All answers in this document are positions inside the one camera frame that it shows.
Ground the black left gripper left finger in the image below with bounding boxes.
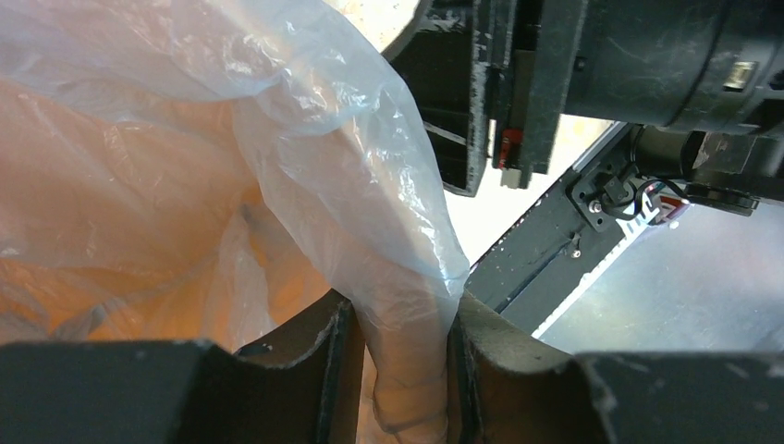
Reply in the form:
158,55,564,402
1,291,364,443

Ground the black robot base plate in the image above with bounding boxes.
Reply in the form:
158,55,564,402
465,122,693,335

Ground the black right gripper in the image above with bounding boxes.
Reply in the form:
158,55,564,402
388,1,588,197

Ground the light blue trash bag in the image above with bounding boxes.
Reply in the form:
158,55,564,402
1,1,470,443

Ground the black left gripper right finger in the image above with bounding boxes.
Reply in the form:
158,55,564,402
447,294,783,443

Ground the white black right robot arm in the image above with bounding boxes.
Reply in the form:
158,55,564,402
384,1,783,214

